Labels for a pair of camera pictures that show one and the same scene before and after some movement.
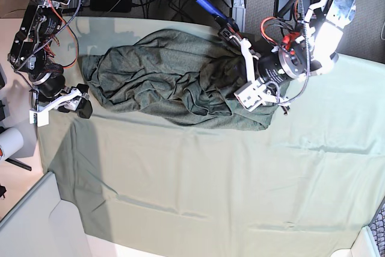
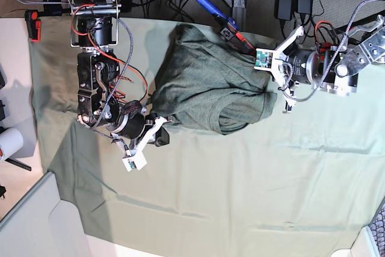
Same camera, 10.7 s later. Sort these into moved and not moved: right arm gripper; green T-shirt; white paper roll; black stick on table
Moved: right arm gripper; green T-shirt
Not moved: black stick on table; white paper roll
